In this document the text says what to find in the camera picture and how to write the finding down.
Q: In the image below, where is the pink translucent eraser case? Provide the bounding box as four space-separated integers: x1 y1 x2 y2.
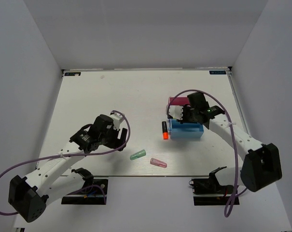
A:
150 158 167 168

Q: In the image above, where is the orange cap black highlighter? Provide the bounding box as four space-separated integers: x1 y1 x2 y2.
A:
162 121 169 140

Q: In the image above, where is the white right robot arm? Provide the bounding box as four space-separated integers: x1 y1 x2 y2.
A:
180 92 282 193

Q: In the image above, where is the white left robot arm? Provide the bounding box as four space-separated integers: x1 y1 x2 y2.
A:
8 111 130 223

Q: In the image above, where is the pink plastic bin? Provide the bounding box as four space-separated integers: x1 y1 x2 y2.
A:
166 97 190 108

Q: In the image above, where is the light blue plastic bin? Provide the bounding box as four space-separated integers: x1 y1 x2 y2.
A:
168 119 204 140

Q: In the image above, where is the right corner label sticker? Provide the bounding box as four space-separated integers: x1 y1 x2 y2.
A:
209 70 226 75

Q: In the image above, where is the corner label sticker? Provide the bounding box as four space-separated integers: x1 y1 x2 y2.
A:
209 70 226 75
64 72 81 76

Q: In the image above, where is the left corner label sticker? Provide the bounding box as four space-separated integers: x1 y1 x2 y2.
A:
64 72 81 76

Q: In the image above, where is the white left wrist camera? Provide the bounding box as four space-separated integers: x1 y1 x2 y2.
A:
109 111 124 131

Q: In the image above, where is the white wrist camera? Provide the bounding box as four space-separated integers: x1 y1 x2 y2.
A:
167 105 183 120
109 111 124 131

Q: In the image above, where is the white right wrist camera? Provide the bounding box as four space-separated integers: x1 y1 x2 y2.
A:
167 105 183 120

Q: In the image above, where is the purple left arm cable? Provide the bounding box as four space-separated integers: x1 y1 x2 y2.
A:
0 110 131 216

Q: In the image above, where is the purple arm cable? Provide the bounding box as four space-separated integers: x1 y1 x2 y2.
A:
166 89 248 218
0 110 131 216

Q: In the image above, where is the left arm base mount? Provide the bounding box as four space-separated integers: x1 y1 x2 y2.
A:
61 178 109 205

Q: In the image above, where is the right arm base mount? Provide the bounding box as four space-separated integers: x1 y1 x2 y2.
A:
189 178 233 206

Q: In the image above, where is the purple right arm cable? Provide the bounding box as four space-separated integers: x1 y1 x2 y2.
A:
166 89 248 218

